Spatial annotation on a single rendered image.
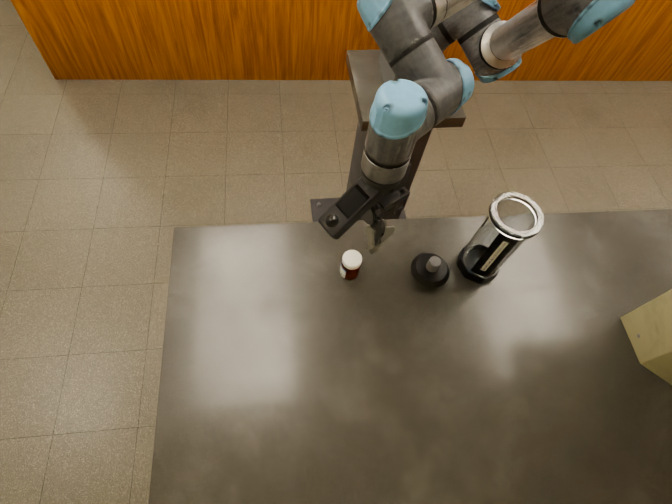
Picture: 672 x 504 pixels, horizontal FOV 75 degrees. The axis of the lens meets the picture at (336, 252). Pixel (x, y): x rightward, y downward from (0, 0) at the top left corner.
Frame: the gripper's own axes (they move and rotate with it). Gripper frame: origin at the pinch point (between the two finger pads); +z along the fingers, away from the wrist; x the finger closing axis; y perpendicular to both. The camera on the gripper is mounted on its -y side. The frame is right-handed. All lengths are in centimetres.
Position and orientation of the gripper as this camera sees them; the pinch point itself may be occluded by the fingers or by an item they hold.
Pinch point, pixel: (357, 236)
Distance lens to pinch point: 89.8
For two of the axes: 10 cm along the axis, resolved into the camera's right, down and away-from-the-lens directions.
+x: -5.8, -7.3, 3.5
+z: -0.9, 4.9, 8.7
